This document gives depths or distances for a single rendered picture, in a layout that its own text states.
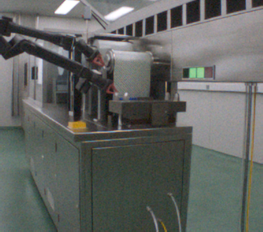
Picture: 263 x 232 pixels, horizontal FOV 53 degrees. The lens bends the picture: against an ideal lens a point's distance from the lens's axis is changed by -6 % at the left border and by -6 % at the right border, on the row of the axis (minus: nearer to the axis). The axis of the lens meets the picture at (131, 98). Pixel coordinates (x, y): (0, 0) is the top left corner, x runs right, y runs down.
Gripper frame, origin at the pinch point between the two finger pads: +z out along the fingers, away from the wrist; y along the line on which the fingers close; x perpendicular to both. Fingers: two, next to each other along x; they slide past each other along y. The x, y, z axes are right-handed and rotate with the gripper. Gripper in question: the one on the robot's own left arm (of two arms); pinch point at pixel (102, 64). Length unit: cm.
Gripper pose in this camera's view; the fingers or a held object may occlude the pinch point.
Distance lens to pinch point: 161.0
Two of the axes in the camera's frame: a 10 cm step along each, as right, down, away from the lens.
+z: 6.8, 6.2, 4.0
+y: 4.7, 0.5, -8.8
